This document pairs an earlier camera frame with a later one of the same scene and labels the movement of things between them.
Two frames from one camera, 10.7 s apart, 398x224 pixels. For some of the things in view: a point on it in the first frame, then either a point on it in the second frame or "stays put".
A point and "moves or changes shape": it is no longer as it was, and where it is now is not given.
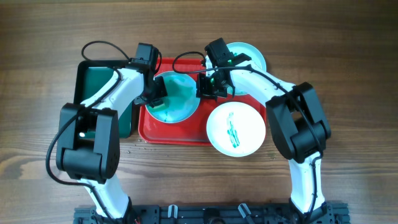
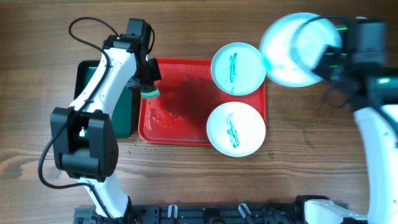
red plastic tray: [193, 130] stays put
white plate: [236, 129] stays put
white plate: [182, 96] to [290, 45]
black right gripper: [203, 90] to [316, 66]
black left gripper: [163, 93] to [155, 75]
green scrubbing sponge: [160, 106] moves or changes shape
